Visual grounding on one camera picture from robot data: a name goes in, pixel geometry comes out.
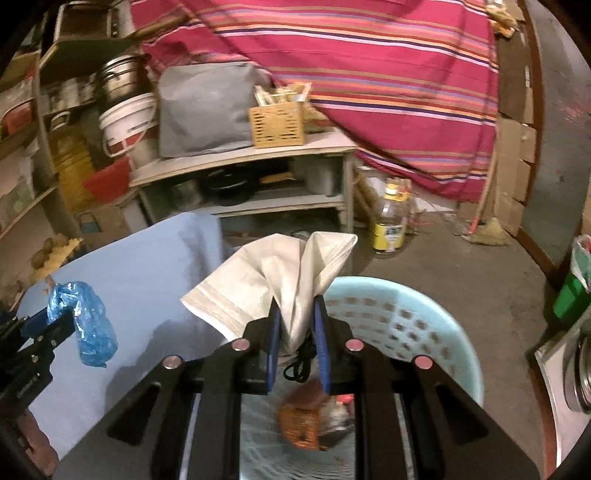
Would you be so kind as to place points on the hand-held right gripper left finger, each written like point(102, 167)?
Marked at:
point(272, 344)

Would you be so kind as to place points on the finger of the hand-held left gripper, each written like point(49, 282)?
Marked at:
point(34, 324)
point(55, 336)

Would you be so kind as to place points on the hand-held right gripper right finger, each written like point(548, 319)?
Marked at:
point(323, 346)

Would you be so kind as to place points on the blue plastic bag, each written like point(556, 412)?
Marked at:
point(92, 332)

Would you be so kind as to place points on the white woven cloth bag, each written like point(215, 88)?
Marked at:
point(258, 286)

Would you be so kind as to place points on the silver foil wrapper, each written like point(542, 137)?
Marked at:
point(339, 417)

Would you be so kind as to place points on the orange snack wrapper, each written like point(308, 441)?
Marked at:
point(298, 424)

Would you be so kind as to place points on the light blue plastic basket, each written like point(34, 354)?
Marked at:
point(406, 323)

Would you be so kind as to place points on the person's left hand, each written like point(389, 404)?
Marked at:
point(34, 436)

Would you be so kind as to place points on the yellow egg carton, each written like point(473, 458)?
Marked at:
point(62, 256)

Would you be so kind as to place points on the brown potato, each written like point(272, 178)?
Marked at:
point(46, 247)

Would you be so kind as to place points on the cardboard box blue print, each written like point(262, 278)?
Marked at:
point(108, 214)

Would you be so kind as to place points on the plastic oil bottle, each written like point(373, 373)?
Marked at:
point(390, 230)

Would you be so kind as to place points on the red plastic basin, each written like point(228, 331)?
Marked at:
point(108, 182)

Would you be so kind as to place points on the yellow oil bottle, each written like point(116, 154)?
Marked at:
point(71, 166)

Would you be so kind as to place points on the black frying pan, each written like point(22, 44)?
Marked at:
point(231, 184)

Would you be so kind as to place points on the metal container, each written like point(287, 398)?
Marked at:
point(323, 177)

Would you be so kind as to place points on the tall wooden shelf unit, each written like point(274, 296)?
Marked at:
point(44, 152)

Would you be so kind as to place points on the steel pot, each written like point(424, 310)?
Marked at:
point(186, 194)

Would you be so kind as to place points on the low wooden shelf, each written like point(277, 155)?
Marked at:
point(277, 152)

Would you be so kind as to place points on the straw broom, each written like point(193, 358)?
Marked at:
point(489, 233)

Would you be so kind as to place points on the red plastic tub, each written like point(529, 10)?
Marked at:
point(16, 120)

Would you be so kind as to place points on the yellow slotted basket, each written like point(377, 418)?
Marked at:
point(277, 124)

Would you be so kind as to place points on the white plastic bucket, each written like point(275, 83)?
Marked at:
point(127, 120)

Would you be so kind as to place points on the metal tin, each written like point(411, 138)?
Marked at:
point(69, 94)

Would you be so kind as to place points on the grey fabric bag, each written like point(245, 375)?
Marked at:
point(207, 110)

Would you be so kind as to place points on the bundle of pale sticks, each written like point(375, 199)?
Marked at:
point(281, 94)

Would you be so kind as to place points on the green bin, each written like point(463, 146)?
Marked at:
point(572, 290)

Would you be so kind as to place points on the stacked steel pots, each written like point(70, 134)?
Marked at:
point(579, 369)

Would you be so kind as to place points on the large metal pot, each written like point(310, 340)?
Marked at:
point(122, 78)

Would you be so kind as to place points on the flattened cardboard sheets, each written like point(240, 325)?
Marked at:
point(515, 147)

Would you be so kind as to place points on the red striped cloth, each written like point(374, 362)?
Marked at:
point(369, 69)

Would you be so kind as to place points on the wooden crate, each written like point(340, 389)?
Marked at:
point(87, 18)

